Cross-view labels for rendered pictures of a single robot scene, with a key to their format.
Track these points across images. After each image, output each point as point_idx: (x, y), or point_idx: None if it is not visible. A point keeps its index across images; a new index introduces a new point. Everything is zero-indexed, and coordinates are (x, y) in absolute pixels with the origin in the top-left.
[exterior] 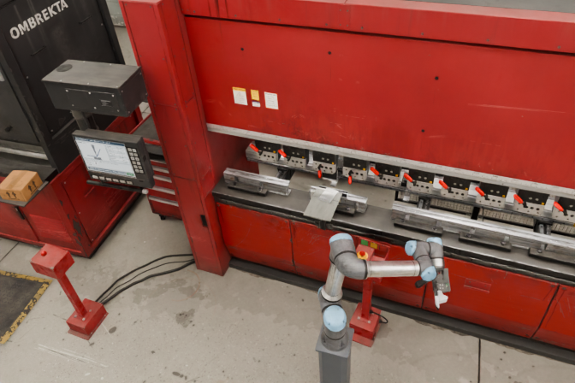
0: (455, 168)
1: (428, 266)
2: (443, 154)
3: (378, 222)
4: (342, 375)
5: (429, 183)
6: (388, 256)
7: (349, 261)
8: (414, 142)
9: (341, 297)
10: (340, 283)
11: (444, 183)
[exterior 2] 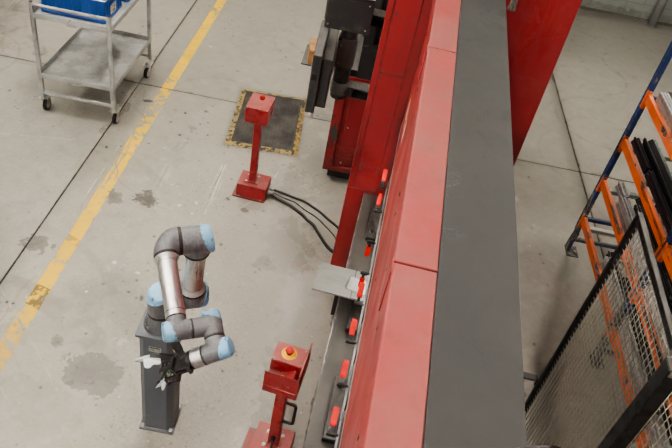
0: (355, 364)
1: (172, 324)
2: (363, 331)
3: (338, 361)
4: (141, 362)
5: (353, 360)
6: (295, 389)
7: (166, 234)
8: (372, 288)
9: (187, 297)
10: (185, 274)
11: (345, 369)
